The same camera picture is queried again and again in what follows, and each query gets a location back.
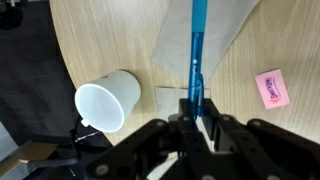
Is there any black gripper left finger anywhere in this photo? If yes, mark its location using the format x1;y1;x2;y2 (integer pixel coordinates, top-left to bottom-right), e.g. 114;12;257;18
86;98;214;180

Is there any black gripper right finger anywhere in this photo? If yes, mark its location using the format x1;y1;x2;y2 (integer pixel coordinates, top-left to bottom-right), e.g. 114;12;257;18
199;98;320;180

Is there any blue marker pen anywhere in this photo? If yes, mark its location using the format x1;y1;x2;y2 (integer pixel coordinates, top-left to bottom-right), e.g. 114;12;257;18
186;0;209;118

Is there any white mug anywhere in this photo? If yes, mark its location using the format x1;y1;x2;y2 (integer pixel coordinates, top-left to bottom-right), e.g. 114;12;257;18
74;69;143;133

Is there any brown paper napkin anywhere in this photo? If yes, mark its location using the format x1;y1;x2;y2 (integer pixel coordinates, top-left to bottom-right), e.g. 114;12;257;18
154;85;212;122
151;0;261;88

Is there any wooden door frame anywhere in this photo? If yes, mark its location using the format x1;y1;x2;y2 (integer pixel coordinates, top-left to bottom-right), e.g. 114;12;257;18
0;140;58;179

